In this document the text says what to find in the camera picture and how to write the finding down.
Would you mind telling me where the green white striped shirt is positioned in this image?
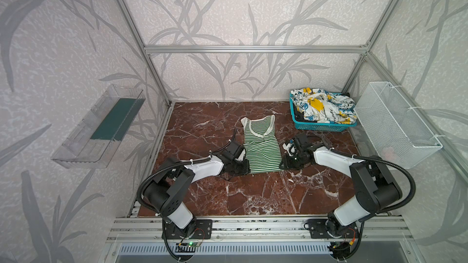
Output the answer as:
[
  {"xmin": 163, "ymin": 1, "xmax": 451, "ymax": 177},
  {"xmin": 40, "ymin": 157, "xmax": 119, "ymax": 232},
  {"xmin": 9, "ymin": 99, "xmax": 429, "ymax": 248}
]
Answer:
[{"xmin": 241, "ymin": 114, "xmax": 282, "ymax": 174}]

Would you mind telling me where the white yellow blue printed garment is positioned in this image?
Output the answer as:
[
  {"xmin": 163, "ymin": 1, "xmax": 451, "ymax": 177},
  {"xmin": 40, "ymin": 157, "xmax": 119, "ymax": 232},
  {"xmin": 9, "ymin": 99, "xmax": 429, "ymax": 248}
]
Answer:
[{"xmin": 290, "ymin": 87, "xmax": 358, "ymax": 125}]

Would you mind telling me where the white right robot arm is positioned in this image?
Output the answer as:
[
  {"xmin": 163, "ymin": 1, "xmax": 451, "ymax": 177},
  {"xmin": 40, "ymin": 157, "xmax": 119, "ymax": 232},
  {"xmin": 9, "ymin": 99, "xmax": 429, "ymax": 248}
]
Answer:
[{"xmin": 280, "ymin": 143, "xmax": 403, "ymax": 238}]

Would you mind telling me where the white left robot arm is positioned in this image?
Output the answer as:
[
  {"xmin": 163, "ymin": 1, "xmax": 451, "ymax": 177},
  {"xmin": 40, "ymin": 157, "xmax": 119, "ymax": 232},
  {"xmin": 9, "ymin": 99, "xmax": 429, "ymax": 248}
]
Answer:
[{"xmin": 136, "ymin": 155, "xmax": 250, "ymax": 236}]

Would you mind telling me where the teal plastic laundry basket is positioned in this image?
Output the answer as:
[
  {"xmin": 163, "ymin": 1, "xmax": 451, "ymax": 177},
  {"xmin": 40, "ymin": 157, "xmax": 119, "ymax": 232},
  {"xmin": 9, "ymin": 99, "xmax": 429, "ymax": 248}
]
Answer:
[{"xmin": 289, "ymin": 95, "xmax": 358, "ymax": 132}]

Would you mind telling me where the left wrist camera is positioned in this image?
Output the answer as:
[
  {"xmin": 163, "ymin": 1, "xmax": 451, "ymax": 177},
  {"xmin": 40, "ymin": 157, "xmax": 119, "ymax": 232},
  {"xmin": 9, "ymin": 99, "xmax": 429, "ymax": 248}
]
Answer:
[{"xmin": 222, "ymin": 140, "xmax": 246, "ymax": 161}]

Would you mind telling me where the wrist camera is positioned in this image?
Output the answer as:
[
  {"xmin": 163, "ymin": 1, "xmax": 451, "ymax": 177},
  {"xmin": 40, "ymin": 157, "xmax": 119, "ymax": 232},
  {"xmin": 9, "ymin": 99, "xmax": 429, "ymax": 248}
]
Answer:
[
  {"xmin": 282, "ymin": 134, "xmax": 313, "ymax": 157},
  {"xmin": 222, "ymin": 140, "xmax": 246, "ymax": 161}
]

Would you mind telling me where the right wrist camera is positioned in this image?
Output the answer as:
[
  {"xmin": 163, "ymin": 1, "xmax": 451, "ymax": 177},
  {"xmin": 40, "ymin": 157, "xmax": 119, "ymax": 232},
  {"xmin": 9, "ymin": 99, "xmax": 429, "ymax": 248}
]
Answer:
[{"xmin": 282, "ymin": 134, "xmax": 313, "ymax": 157}]

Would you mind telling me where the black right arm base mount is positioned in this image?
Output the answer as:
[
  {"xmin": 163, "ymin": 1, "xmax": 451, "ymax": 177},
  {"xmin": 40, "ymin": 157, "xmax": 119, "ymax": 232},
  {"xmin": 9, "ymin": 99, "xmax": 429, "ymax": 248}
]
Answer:
[{"xmin": 303, "ymin": 219, "xmax": 359, "ymax": 241}]

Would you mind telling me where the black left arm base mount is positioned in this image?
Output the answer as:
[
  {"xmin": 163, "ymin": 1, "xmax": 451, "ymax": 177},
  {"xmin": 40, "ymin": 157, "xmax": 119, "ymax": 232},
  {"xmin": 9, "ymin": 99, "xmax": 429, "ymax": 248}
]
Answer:
[{"xmin": 163, "ymin": 219, "xmax": 213, "ymax": 240}]

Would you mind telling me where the white wire mesh basket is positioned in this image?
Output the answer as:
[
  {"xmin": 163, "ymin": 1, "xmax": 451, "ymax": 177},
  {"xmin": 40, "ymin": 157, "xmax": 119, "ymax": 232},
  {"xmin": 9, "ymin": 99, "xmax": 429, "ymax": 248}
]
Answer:
[{"xmin": 355, "ymin": 82, "xmax": 443, "ymax": 169}]

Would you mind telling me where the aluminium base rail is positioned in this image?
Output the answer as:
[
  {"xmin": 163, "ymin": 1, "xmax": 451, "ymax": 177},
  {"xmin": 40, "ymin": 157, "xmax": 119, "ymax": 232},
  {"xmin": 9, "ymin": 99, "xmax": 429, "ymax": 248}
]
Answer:
[{"xmin": 99, "ymin": 215, "xmax": 419, "ymax": 263}]

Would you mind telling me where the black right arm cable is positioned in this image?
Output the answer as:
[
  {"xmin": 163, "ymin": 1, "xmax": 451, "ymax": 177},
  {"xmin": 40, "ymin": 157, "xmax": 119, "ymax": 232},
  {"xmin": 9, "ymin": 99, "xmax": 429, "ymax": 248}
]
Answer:
[{"xmin": 303, "ymin": 134, "xmax": 417, "ymax": 214}]

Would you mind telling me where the aluminium frame crossbar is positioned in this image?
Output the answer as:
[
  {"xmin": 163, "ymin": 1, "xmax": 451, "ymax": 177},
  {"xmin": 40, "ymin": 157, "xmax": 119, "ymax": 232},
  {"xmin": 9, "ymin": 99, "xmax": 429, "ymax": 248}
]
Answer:
[{"xmin": 144, "ymin": 45, "xmax": 368, "ymax": 54}]

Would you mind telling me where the clear plastic wall tray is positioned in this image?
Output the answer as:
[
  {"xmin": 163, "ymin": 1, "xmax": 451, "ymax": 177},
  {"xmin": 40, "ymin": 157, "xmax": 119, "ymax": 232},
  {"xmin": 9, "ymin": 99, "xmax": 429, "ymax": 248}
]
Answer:
[{"xmin": 51, "ymin": 85, "xmax": 146, "ymax": 169}]

